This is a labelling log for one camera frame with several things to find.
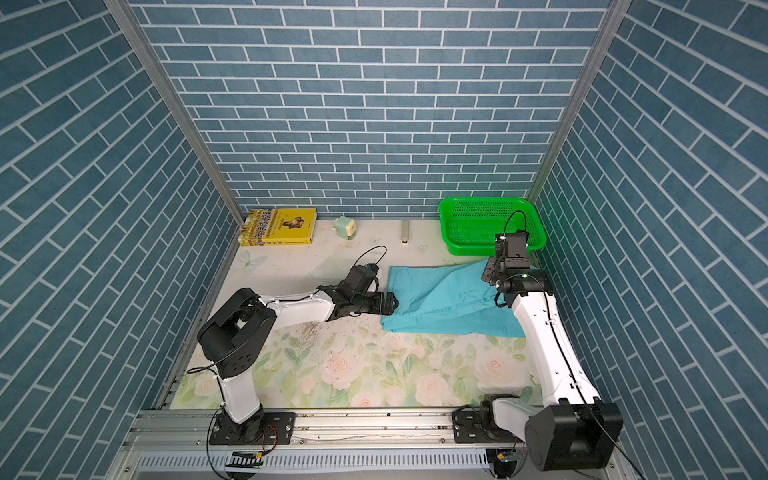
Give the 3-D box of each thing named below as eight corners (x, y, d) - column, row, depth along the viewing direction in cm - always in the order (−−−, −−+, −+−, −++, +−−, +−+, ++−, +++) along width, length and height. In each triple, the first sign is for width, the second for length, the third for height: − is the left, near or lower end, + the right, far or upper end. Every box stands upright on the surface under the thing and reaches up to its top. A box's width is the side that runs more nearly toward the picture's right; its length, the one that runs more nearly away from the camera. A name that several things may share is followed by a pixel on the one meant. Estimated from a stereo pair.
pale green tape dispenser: (334, 234, 116) (331, 224, 112) (341, 225, 120) (339, 214, 115) (350, 240, 114) (348, 229, 110) (357, 230, 118) (355, 219, 113)
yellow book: (239, 246, 115) (234, 239, 111) (253, 215, 126) (249, 208, 123) (311, 247, 115) (308, 239, 112) (319, 216, 126) (316, 208, 123)
